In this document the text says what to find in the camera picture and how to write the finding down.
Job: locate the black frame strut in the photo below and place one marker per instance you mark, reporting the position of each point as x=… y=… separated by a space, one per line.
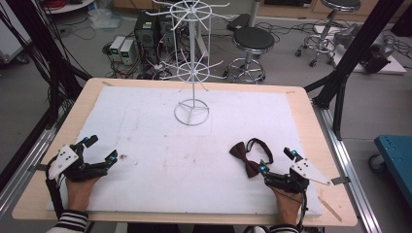
x=42 y=48
x=356 y=55

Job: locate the person's left striped sleeve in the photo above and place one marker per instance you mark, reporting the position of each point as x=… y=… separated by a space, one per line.
x=69 y=222

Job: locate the person's right hand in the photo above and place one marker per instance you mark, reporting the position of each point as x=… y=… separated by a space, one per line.
x=288 y=205

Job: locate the person's right striped sleeve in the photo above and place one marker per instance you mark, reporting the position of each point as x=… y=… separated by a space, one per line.
x=284 y=229

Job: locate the white round table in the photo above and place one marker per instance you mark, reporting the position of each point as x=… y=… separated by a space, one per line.
x=66 y=6

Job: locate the white board with black device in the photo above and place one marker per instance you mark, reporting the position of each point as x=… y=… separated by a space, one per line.
x=372 y=48

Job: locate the black round stool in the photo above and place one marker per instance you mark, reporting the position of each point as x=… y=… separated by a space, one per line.
x=253 y=42

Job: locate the black computer tower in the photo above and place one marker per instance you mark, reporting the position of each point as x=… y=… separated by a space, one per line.
x=146 y=35

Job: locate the person's striped sleeve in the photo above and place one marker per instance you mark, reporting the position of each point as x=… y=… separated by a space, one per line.
x=69 y=222
x=284 y=229

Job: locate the clear plastic bag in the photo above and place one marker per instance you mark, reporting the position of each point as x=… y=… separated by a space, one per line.
x=104 y=17

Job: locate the aluminium rail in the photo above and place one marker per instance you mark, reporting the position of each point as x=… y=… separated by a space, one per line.
x=350 y=168
x=22 y=171

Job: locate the blue cart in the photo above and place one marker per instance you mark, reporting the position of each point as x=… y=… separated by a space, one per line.
x=396 y=161

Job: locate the grey power supply unit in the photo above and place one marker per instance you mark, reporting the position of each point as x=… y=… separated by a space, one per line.
x=116 y=47
x=128 y=51

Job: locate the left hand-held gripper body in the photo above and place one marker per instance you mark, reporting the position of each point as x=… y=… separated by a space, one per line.
x=64 y=160

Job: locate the thin wooden stick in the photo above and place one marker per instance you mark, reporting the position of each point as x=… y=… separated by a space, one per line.
x=330 y=208

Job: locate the grey tape strip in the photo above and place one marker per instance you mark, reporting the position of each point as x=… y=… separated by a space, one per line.
x=37 y=167
x=340 y=180

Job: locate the dark red bow tie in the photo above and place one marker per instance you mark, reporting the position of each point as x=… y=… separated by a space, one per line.
x=247 y=161

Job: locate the chrome stool with castors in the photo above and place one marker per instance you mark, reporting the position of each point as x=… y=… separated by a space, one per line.
x=327 y=35

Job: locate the white foam mat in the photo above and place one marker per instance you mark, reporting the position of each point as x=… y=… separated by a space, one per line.
x=181 y=161

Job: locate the person's left hand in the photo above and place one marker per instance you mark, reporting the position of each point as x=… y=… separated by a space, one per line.
x=81 y=194

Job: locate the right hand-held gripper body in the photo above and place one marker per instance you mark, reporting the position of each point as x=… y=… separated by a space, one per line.
x=306 y=171

